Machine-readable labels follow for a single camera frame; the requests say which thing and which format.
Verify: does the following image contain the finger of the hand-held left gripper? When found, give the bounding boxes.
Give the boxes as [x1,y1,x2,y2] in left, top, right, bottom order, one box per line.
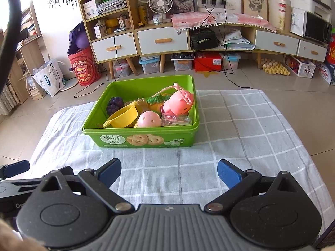
[0,160,30,179]
[0,166,75,193]

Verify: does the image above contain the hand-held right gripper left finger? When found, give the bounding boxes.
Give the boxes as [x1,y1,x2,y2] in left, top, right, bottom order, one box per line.
[33,158,135,214]

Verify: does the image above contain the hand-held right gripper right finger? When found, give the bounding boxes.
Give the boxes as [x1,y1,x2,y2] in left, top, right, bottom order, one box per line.
[204,158,303,214]

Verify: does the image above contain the yellow toy pot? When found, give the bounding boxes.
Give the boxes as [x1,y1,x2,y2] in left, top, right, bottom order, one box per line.
[103,102,139,128]

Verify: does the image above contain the green plastic box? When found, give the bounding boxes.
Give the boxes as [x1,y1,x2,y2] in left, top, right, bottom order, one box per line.
[82,74,201,149]

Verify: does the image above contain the pink ball toy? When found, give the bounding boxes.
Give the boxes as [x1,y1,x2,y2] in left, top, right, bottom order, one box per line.
[138,111,161,128]

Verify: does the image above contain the purple toy grapes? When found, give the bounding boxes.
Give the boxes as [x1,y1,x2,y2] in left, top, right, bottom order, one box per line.
[106,97,125,117]

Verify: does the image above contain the clear plastic container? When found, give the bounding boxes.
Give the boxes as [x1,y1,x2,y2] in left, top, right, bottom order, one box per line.
[160,112,193,126]

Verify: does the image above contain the orange toy pumpkin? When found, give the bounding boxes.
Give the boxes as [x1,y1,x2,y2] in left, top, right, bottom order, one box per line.
[146,93,172,113]

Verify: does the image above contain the large pink pig with string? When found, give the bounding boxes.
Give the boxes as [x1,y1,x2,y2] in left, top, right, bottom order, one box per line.
[157,82,196,117]

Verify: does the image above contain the beige fuzzy sleeve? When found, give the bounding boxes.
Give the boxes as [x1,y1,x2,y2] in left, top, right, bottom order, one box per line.
[0,218,45,251]

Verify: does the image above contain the grey checked tablecloth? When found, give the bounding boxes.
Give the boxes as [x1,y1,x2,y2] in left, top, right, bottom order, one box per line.
[27,89,327,231]

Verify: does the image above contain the grey pleated curtain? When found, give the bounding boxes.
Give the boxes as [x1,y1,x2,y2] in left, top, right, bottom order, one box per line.
[0,82,19,117]

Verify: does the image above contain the wooden crate of books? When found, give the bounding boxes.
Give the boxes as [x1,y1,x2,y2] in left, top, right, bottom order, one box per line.
[26,80,47,101]

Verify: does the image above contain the white shopping bag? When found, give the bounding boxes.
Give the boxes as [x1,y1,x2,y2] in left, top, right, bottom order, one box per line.
[32,59,66,97]

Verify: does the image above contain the white round fan base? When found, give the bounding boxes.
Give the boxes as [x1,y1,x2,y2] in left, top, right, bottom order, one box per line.
[59,77,79,92]

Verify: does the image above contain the red snack barrel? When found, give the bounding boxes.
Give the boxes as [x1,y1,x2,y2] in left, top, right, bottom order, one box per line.
[68,49,102,87]

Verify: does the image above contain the clear storage box white lid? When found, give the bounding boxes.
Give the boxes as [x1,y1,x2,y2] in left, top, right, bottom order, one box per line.
[221,53,242,70]

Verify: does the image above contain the clear storage box blue lid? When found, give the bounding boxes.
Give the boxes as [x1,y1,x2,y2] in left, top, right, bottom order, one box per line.
[139,56,161,75]

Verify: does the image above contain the red cardboard box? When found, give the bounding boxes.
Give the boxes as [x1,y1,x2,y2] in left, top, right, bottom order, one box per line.
[194,52,223,72]

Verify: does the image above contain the yellow egg tray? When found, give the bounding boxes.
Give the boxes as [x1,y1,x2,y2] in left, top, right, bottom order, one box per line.
[262,58,291,76]

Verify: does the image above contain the dark chair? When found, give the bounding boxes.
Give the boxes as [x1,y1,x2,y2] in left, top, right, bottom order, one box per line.
[317,221,335,250]

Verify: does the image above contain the clear storage box dark top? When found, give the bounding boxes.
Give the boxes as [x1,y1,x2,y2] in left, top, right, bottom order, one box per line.
[171,53,195,72]

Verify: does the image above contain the wooden bookshelf desk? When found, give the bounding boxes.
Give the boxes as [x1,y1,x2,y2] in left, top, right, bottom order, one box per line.
[0,0,51,102]

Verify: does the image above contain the tall wooden shelf cabinet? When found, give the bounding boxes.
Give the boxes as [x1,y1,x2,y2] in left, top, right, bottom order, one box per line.
[78,0,139,80]

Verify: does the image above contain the white red printed box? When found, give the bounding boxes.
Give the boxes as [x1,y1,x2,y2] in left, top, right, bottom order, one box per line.
[284,55,317,78]

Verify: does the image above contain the wooden drawer cabinet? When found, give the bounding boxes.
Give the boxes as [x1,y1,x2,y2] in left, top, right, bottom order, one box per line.
[136,25,190,74]

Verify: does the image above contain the pile of white papers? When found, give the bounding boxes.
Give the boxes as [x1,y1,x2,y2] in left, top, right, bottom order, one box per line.
[219,30,255,51]

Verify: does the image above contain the purple bag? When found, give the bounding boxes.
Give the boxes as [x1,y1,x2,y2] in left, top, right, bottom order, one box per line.
[67,22,91,55]

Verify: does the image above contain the curved wooden tv stand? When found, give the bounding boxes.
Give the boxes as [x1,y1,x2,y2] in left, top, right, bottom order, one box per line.
[188,22,329,70]

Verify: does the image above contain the black bag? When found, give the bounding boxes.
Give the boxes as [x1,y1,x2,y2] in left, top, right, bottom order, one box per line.
[190,28,219,51]

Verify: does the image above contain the blue white carton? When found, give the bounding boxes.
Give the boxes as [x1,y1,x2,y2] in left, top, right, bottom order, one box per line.
[315,62,335,85]

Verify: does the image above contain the small white carton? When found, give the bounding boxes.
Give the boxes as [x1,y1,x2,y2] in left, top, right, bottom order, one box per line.
[94,22,108,38]

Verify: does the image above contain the small printed boxes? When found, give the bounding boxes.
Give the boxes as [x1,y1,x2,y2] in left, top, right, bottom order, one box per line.
[118,16,131,29]

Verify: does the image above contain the yellow canister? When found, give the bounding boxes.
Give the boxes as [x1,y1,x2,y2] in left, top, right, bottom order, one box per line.
[138,5,147,27]

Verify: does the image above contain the pink checked cloth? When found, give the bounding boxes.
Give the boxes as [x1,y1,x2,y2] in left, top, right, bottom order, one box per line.
[171,12,278,34]

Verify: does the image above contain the red gift bag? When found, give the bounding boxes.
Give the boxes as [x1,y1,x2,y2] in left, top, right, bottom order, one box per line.
[325,30,335,66]

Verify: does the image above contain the white product box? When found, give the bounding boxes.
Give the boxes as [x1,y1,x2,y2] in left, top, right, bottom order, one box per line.
[83,0,98,19]

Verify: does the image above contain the stack of papers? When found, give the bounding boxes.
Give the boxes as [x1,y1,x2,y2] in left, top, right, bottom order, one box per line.
[97,0,128,15]

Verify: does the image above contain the white red bottle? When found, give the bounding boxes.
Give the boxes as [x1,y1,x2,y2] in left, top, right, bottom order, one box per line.
[278,1,286,30]

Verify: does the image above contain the black microwave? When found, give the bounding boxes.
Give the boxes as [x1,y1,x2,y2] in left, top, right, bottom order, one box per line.
[302,11,333,45]

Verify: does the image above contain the small white desk fan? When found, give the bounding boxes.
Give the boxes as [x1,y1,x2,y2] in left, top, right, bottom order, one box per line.
[149,0,173,21]

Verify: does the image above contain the framed cartoon girl picture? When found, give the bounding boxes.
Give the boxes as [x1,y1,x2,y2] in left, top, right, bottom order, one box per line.
[239,0,269,21]

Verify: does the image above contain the white printer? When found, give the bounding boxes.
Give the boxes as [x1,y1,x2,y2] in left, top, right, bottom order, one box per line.
[290,0,332,21]

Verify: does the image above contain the clear storage box pink handle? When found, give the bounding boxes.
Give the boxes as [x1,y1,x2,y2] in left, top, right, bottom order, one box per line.
[113,59,133,77]

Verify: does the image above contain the black strap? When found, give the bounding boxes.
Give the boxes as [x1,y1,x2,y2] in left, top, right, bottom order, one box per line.
[0,0,23,95]

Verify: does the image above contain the white wall sockets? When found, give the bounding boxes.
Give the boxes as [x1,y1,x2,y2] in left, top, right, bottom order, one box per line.
[200,0,235,10]

